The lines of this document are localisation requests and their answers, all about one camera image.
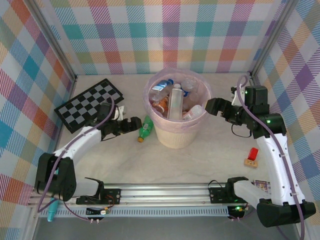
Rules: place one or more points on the small picture card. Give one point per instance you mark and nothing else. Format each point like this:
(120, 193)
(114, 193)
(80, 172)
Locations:
(262, 185)

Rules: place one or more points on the black grey chessboard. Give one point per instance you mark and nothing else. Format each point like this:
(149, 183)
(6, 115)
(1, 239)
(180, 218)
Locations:
(82, 105)

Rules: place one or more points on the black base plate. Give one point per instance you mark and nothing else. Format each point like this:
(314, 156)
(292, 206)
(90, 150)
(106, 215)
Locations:
(217, 195)
(113, 195)

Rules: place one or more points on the clear bottle blue cap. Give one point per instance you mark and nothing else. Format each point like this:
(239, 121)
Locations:
(160, 88)

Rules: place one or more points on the green plastic bottle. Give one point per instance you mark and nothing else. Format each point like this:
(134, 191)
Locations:
(147, 126)

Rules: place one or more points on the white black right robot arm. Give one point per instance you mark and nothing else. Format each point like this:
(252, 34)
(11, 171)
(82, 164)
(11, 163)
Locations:
(277, 162)

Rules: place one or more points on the small connector board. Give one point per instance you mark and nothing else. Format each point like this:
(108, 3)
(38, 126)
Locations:
(237, 208)
(96, 212)

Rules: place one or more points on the pink plastic bin liner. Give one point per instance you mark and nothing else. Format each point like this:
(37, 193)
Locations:
(205, 97)

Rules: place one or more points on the aluminium frame post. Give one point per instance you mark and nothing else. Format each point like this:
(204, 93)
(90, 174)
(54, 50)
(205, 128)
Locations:
(271, 37)
(56, 46)

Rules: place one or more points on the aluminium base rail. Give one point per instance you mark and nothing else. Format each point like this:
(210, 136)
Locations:
(162, 193)

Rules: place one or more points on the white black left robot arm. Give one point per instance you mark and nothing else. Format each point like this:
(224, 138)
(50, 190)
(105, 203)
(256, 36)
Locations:
(80, 142)

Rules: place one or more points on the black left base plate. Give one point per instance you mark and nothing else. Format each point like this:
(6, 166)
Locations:
(113, 195)

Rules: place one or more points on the red block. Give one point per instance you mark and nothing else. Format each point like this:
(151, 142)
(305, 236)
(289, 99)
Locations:
(253, 153)

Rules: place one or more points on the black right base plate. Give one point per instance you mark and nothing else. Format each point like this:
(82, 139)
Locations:
(217, 195)

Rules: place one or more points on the cream plastic waste bin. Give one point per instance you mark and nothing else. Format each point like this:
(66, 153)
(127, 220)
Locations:
(175, 137)

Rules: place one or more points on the teal marker pen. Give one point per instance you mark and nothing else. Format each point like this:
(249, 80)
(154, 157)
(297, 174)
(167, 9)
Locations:
(52, 211)

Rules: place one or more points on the white bottle red cap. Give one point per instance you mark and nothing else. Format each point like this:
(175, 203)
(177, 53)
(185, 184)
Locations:
(193, 111)

